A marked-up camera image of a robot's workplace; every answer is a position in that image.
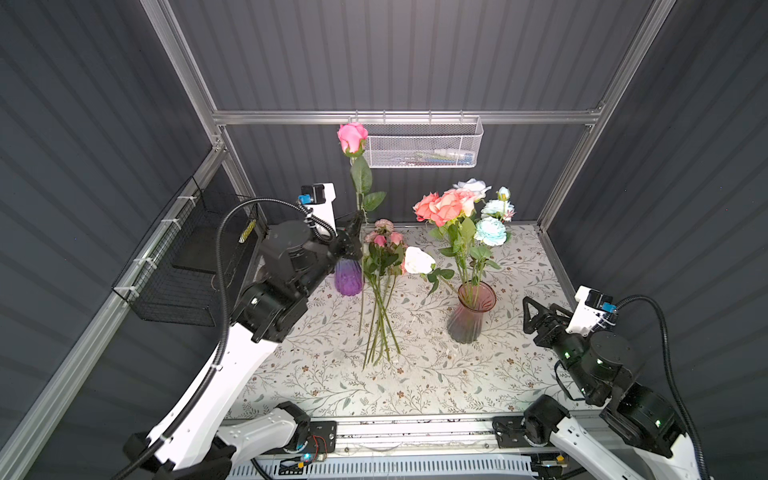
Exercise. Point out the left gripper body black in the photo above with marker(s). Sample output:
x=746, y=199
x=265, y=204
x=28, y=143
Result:
x=341, y=247

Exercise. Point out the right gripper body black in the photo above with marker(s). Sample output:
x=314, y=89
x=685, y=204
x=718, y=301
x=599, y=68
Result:
x=564, y=345

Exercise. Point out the blue purple glass vase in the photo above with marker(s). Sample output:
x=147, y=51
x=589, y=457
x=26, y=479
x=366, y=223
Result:
x=348, y=277

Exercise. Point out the white cream rose stem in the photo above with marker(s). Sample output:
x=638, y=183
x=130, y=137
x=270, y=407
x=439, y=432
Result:
x=418, y=262

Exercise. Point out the pink glass vase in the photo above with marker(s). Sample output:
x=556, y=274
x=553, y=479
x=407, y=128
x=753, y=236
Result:
x=471, y=312

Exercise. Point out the single dark pink bud stem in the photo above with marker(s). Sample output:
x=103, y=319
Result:
x=353, y=139

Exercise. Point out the white spray rose stem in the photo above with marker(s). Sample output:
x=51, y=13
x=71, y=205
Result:
x=490, y=232

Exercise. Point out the red pink rose stem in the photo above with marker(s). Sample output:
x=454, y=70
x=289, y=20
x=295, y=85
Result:
x=443, y=224

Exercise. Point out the light pink rose stem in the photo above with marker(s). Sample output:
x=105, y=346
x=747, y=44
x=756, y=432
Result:
x=465, y=235

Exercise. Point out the deep pink rose stem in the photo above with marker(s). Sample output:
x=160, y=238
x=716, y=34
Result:
x=423, y=209

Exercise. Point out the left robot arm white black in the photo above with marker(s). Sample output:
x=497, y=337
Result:
x=296, y=262

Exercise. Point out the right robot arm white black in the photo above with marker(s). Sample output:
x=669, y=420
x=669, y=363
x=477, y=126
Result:
x=605, y=369

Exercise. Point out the small pink spray roses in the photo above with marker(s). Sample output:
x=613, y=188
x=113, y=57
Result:
x=382, y=266

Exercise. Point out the floral patterned table mat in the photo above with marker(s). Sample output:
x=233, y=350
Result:
x=320, y=367

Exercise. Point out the yellow tube in basket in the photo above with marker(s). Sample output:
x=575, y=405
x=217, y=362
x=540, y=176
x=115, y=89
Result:
x=247, y=231

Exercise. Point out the tubes in white basket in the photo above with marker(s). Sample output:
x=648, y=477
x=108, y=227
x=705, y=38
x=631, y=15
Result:
x=455, y=157

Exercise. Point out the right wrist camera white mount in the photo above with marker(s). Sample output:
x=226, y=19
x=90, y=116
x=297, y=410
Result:
x=595, y=311

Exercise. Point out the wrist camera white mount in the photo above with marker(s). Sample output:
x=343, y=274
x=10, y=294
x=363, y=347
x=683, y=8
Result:
x=595, y=311
x=316, y=201

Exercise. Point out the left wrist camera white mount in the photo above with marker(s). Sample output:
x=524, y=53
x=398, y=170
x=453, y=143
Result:
x=316, y=201

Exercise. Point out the white wire mesh basket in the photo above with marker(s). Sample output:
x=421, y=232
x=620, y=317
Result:
x=389, y=141

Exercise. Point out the black wire basket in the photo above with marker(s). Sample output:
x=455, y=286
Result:
x=176, y=281

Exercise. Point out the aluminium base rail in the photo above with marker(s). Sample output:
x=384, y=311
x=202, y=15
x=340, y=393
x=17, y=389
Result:
x=414, y=435

